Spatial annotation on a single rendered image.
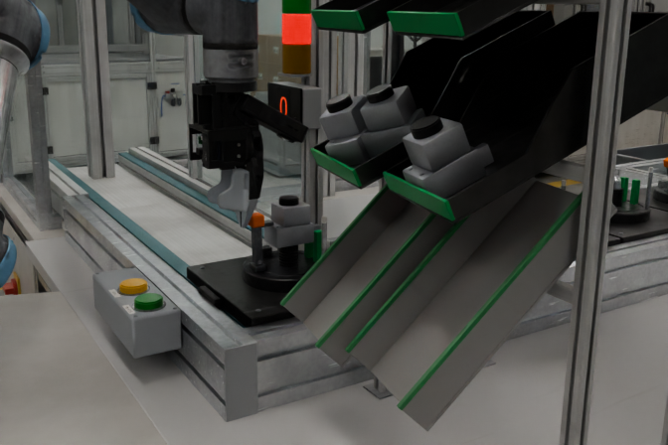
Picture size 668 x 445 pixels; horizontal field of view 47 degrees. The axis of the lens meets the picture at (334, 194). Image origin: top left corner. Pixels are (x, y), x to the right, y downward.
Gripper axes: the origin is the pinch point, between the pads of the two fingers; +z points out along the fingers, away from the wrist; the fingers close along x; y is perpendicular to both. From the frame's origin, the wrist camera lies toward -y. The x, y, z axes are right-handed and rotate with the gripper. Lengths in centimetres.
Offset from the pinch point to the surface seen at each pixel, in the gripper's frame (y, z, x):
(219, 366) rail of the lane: 11.2, 14.2, 15.1
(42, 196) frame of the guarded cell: 14, 13, -82
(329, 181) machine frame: -61, 17, -78
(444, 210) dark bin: 2.6, -12.7, 47.1
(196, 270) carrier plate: 4.5, 10.2, -9.4
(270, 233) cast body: -3.7, 2.9, 0.2
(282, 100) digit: -15.9, -14.1, -19.2
